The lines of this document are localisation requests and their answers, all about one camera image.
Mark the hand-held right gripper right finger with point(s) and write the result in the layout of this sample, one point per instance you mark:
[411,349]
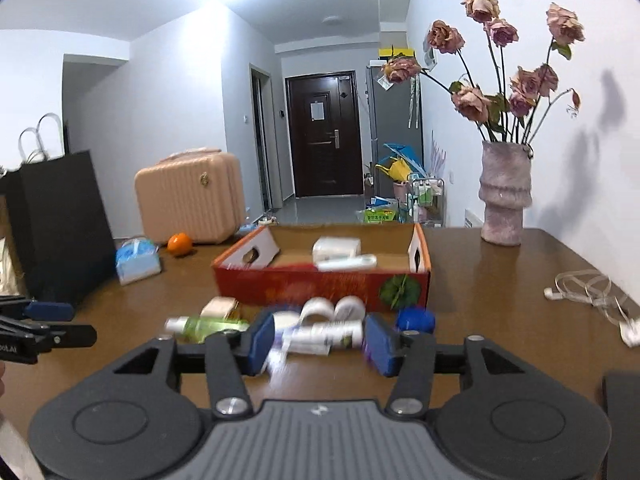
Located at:
[380,350]

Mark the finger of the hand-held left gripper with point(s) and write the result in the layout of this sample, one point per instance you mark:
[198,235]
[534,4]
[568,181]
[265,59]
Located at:
[50,311]
[70,336]

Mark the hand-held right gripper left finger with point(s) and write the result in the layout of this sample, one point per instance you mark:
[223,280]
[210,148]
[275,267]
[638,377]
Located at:
[260,345]

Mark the white spray bottle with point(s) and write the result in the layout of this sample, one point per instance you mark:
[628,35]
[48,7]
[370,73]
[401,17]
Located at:
[325,335]

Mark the red cardboard box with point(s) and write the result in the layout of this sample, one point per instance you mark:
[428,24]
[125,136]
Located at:
[310,285]

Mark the person's left forearm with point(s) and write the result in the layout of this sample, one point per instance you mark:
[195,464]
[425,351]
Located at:
[17,447]

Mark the white round container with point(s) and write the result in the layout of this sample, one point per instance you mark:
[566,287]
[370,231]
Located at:
[316,310]
[350,307]

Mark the green liquid bottle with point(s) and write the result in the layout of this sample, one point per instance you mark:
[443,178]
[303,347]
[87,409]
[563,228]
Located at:
[210,327]

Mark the small beige box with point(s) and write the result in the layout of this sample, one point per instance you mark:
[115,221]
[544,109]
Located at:
[218,306]

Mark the black paper bag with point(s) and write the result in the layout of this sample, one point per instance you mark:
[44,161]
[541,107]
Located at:
[9,185]
[65,230]

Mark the white squeeze tube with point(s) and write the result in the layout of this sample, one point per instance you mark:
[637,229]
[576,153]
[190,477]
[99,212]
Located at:
[345,262]

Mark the blue tissue pack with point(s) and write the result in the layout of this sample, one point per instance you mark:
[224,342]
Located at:
[137,262]

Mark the white rectangular box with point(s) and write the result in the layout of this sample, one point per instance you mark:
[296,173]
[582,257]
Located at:
[336,247]

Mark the orange fruit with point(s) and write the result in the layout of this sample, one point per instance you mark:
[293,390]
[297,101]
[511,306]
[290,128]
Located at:
[180,244]

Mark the green printed packet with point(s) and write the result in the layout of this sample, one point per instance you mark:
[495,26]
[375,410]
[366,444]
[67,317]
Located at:
[379,216]

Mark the pink flower pot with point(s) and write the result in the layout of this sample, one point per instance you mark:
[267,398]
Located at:
[401,191]

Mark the pink ribbed suitcase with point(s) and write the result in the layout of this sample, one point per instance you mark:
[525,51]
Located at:
[187,200]

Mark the yellow watering can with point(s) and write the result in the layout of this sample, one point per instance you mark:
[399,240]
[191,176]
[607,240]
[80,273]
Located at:
[395,170]

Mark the pink textured vase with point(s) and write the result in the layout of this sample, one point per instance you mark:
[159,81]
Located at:
[504,200]

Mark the dark brown entrance door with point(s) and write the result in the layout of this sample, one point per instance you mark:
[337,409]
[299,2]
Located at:
[325,160]

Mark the dark side door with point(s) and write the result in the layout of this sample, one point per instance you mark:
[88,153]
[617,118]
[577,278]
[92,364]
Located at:
[261,140]

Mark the grey refrigerator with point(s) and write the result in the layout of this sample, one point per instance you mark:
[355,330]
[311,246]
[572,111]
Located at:
[380,120]

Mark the white paper notice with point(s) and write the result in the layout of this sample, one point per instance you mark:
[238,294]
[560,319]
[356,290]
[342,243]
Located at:
[317,111]

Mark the black flat device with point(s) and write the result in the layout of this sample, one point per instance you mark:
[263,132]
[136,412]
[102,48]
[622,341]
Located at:
[622,425]

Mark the bunch of dried pink roses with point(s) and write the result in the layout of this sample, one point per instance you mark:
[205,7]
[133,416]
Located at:
[472,102]

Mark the yellow box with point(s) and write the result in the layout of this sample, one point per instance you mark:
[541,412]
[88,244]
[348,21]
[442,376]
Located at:
[395,53]

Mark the round ceiling lamp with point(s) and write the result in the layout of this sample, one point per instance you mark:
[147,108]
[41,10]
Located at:
[332,20]

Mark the white wall heater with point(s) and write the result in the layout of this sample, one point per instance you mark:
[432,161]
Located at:
[472,219]

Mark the blue folded frame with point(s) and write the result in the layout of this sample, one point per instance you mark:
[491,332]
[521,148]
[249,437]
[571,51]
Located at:
[402,152]

